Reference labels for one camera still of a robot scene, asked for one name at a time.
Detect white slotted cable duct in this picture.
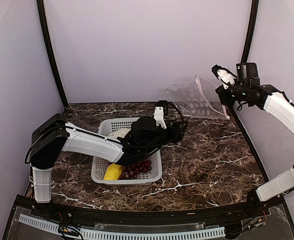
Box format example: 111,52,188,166
18,214,226,240

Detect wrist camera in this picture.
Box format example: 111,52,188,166
211,65,235,90
153,100,168,129

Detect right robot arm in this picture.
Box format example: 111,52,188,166
211,62,294,217

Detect white plastic basket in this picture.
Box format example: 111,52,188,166
91,117,162,187

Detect white toy cauliflower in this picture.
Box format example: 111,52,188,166
108,128,130,139

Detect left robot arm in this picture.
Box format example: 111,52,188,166
25,113,188,218

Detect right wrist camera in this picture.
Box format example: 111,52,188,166
211,65,235,90

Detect yellow toy fruit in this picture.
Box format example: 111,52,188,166
103,163,123,181

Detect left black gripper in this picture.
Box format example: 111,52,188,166
142,118,189,156

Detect right black frame post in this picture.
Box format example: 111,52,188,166
240,0,259,63

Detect dark red toy grapes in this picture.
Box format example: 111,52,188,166
119,159,152,180

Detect black frame post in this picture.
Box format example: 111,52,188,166
36,0,69,108
240,0,259,63

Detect black front rail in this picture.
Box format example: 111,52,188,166
16,199,287,227

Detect clear zip top bag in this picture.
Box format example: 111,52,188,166
164,75,230,120

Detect left black frame post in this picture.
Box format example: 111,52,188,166
36,0,69,108

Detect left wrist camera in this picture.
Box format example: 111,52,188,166
153,100,168,129

